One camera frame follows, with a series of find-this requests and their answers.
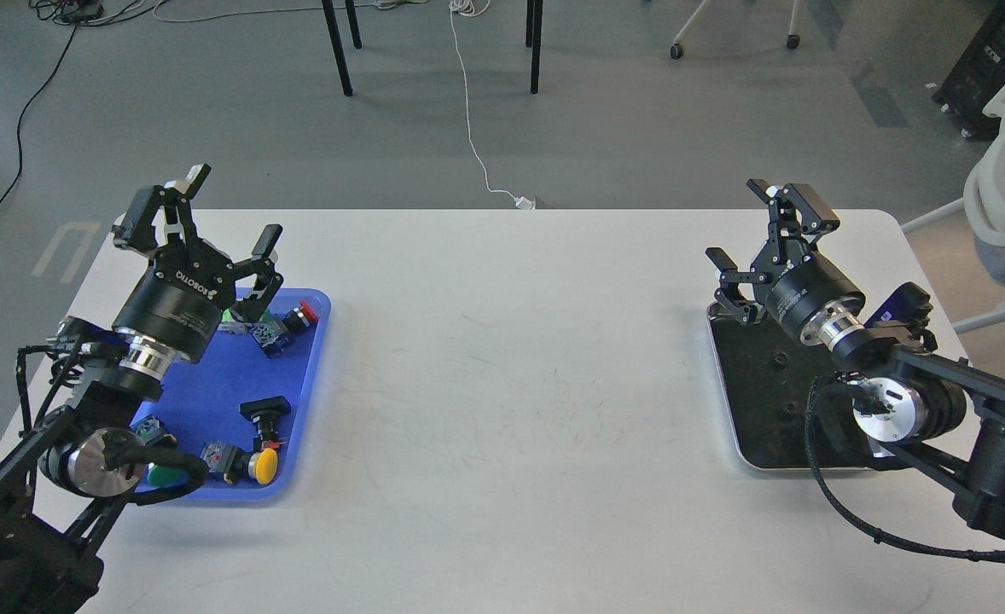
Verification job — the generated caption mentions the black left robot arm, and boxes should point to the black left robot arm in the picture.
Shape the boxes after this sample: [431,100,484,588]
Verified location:
[0,164,283,613]

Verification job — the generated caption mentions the yellow push button switch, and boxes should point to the yellow push button switch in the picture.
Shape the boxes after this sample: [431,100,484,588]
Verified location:
[200,442,279,486]

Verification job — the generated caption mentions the silver metal tray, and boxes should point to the silver metal tray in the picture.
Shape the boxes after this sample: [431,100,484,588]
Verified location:
[706,301,892,472]

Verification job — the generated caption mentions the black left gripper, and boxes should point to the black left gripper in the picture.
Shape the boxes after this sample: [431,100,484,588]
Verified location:
[112,164,285,379]

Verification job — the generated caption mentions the red push button switch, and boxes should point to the red push button switch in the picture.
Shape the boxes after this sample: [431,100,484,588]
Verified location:
[247,300,319,358]

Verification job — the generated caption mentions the white floor cable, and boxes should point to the white floor cable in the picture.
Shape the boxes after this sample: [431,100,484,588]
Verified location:
[153,0,536,210]

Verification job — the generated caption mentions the blue plastic tray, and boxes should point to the blue plastic tray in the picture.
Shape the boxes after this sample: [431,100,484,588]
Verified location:
[131,287,331,507]

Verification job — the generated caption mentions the black equipment case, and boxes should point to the black equipment case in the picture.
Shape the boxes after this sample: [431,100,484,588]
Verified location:
[932,1,1005,141]

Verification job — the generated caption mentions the black table legs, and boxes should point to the black table legs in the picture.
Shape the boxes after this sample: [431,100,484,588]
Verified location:
[322,0,545,97]

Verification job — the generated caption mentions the white chair base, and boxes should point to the white chair base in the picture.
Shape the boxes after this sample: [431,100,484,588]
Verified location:
[665,1,780,60]

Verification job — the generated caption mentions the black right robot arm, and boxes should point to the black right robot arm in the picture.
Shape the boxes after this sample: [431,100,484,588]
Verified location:
[706,179,1005,564]

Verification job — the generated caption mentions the green push button switch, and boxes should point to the green push button switch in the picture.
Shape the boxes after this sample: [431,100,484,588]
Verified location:
[131,415,181,489]

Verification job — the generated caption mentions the black push button switch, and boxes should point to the black push button switch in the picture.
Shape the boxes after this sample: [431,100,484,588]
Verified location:
[240,396,291,452]

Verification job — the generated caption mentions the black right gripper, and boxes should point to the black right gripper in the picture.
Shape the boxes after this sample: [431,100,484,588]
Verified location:
[706,179,865,345]

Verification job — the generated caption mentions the black floor cable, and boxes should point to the black floor cable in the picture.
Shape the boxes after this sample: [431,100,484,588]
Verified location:
[0,0,154,323]

